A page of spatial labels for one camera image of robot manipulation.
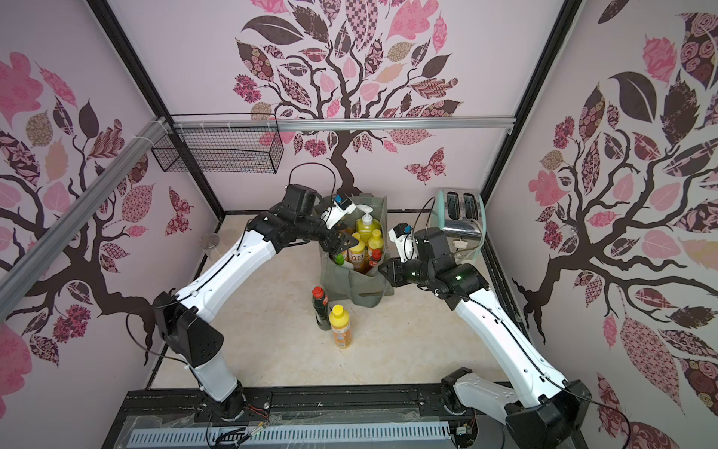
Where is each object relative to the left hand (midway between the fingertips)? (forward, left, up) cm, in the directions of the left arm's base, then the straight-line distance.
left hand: (349, 237), depth 77 cm
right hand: (-9, -9, -1) cm, 13 cm away
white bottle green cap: (-2, +3, -8) cm, 9 cm away
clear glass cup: (+9, +49, -13) cm, 51 cm away
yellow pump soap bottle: (+9, -5, -5) cm, 12 cm away
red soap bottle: (-1, -7, -9) cm, 11 cm away
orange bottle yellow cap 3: (-22, +2, -8) cm, 23 cm away
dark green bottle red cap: (-14, +9, -12) cm, 21 cm away
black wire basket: (+37, +38, +7) cm, 54 cm away
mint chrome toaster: (+17, -38, -9) cm, 43 cm away
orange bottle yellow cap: (+1, -2, -10) cm, 10 cm away
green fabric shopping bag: (-10, +3, -9) cm, 14 cm away
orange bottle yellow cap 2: (+4, -8, -7) cm, 11 cm away
